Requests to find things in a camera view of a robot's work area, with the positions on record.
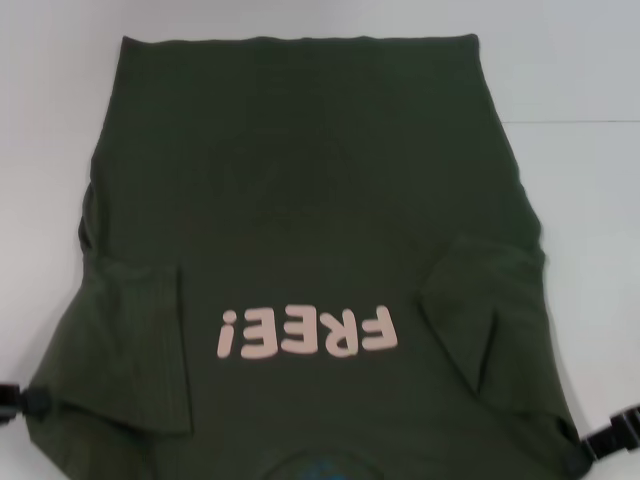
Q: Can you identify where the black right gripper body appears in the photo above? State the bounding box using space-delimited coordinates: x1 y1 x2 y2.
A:
617 399 640 447

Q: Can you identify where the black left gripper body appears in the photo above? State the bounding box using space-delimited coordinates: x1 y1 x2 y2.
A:
0 381 23 427

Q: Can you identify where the dark green FREE print T-shirt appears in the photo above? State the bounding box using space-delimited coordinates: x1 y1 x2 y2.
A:
17 32 590 480

